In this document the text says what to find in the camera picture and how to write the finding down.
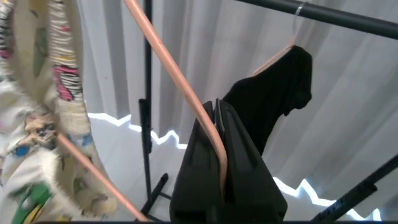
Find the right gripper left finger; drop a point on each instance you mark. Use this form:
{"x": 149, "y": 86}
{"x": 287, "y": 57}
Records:
{"x": 192, "y": 186}

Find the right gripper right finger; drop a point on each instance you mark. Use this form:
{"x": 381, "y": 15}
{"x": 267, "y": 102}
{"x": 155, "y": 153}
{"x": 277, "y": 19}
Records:
{"x": 248, "y": 186}

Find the black shorts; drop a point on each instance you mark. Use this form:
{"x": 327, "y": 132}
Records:
{"x": 270, "y": 90}

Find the pink clothes hanger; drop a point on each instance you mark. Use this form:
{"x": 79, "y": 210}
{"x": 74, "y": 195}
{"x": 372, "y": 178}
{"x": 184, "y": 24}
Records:
{"x": 273, "y": 59}
{"x": 174, "y": 68}

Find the cream printed garment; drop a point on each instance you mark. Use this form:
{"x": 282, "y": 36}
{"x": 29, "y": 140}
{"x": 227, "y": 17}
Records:
{"x": 40, "y": 109}

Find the black clothes rack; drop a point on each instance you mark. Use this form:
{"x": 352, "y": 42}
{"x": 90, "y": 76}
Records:
{"x": 342, "y": 17}

